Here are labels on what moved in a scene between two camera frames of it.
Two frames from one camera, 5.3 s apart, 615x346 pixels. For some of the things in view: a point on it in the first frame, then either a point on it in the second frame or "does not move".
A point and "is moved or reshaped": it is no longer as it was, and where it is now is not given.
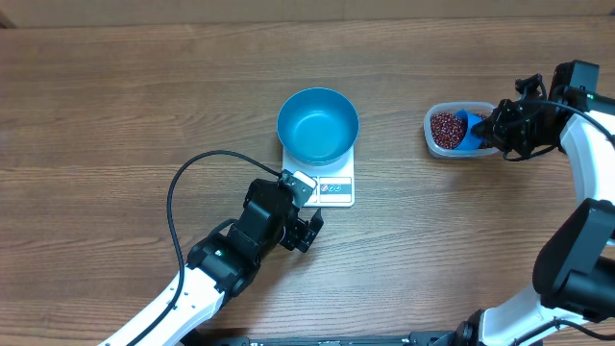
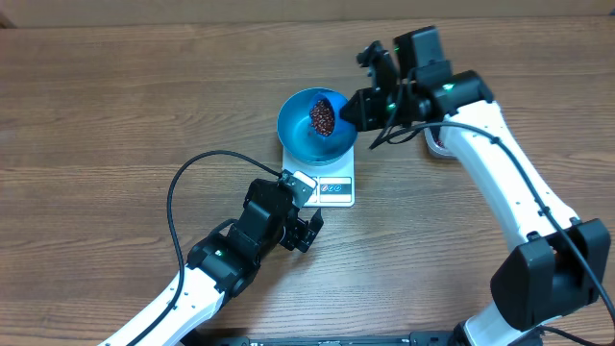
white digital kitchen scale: (334, 182) does not move
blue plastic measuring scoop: (471, 141) is moved or reshaped
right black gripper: (498, 131) to (375, 102)
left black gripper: (303, 234) does not move
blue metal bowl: (318, 126) does not move
